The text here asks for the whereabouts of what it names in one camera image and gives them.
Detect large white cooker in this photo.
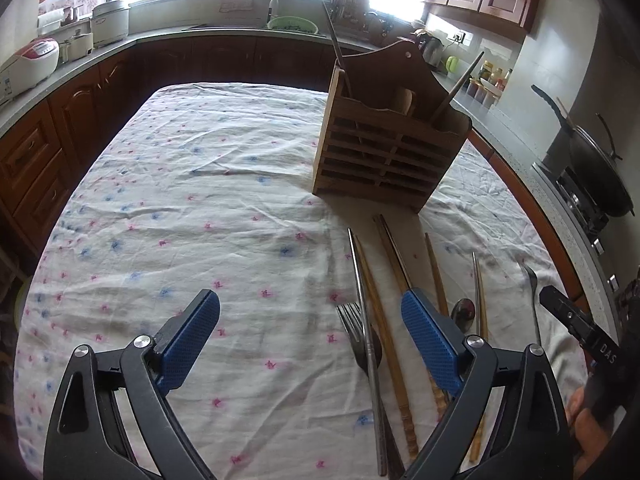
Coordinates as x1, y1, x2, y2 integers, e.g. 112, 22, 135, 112
91, 0, 131, 49

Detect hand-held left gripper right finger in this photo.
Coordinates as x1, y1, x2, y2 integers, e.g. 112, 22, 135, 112
400, 287, 571, 480

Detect dark wooden chopstick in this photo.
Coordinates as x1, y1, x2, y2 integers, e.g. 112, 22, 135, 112
381, 214, 417, 292
372, 216, 411, 295

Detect metal fork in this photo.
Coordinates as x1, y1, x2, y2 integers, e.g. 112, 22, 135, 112
336, 301, 403, 480
519, 261, 544, 347

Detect light bamboo chopstick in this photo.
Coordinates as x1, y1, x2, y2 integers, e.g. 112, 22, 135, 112
354, 235, 420, 459
424, 232, 450, 421

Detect steel electric kettle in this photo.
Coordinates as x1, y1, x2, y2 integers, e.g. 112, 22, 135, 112
417, 35, 446, 69

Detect small white electric pot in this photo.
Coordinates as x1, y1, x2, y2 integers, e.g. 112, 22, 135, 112
61, 29, 95, 64

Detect kitchen sink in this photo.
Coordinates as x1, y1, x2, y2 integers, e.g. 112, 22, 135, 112
181, 22, 268, 32

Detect grey countertop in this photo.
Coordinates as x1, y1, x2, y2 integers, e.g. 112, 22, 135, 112
0, 24, 623, 311

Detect long dark wooden stick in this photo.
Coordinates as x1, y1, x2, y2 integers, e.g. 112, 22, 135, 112
321, 0, 352, 97

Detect group of sauce bottles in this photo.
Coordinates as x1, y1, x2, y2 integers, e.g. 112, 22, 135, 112
466, 60, 514, 108

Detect light wooden spatula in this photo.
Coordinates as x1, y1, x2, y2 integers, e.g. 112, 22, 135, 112
394, 88, 417, 117

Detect red white rice cooker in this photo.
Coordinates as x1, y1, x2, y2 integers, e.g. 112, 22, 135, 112
0, 37, 61, 104

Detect black wok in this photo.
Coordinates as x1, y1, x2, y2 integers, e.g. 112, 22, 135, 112
531, 85, 636, 219

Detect wooden base cabinets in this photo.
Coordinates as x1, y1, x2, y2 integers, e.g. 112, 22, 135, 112
0, 37, 583, 291

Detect wooden utensil holder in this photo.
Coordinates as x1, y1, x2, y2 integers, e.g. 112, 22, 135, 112
312, 40, 473, 213

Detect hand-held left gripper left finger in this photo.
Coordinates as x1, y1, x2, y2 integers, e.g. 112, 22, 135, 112
44, 289, 221, 480

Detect floral white tablecloth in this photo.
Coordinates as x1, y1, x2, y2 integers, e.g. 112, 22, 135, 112
12, 82, 588, 480

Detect metal spoon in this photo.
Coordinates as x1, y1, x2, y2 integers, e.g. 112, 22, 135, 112
451, 298, 477, 335

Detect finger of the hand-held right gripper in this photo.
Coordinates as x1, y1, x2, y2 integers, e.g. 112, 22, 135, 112
539, 285, 622, 362

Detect person's right hand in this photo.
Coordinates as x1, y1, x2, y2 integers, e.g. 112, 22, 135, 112
567, 387, 617, 467

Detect dish rack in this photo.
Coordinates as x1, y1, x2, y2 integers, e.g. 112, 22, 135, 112
331, 0, 372, 27

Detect green colander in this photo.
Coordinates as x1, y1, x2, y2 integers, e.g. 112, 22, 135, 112
267, 16, 320, 35

